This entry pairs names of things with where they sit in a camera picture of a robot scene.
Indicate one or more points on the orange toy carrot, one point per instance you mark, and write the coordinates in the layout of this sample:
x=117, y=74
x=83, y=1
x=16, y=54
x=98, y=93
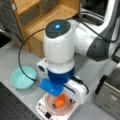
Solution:
x=60, y=101

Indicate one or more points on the stainless toaster oven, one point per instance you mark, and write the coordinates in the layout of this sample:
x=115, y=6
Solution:
x=108, y=89

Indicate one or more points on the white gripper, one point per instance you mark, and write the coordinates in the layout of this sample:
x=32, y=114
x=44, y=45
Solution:
x=77, y=91

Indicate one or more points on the teal bowl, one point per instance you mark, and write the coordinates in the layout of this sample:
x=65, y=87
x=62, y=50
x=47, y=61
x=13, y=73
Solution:
x=21, y=78

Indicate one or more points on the wooden shelf cabinet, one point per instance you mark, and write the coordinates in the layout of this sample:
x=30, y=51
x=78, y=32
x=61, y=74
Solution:
x=34, y=15

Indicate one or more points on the white induction cooker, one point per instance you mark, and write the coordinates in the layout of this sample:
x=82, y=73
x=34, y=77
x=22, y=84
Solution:
x=48, y=114

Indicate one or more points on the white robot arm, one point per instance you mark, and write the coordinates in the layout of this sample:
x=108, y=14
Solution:
x=64, y=38

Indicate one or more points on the pink frying pan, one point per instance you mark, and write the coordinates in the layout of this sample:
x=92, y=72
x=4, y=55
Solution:
x=51, y=99

